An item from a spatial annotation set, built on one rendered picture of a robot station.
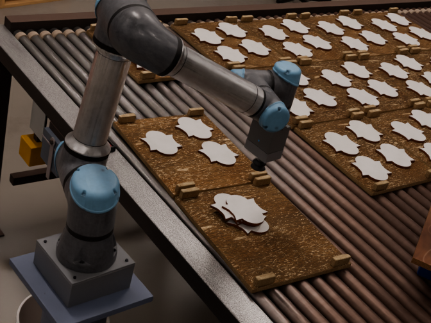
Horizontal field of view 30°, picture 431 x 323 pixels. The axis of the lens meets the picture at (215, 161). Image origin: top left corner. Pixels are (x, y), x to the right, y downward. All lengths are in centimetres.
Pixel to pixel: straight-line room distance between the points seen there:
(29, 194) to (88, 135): 189
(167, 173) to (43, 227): 131
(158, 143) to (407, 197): 85
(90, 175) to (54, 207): 186
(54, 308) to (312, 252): 74
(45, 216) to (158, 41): 208
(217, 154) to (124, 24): 93
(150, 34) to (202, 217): 72
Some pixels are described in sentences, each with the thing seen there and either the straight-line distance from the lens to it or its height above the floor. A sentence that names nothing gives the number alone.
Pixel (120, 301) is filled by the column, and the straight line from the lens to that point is 206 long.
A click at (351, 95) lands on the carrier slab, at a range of 323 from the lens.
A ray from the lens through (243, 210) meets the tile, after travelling 230.
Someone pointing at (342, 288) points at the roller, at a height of 92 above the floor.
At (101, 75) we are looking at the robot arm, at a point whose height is 140.
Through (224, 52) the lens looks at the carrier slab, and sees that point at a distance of 328.
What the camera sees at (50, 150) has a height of 79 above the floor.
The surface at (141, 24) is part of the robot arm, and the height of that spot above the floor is 158.
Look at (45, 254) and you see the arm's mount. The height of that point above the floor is 94.
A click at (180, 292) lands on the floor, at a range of 345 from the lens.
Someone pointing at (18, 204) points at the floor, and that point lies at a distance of 377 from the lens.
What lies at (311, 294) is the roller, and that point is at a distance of 218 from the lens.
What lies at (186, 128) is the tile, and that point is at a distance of 267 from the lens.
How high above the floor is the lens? 226
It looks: 31 degrees down
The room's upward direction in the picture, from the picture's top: 15 degrees clockwise
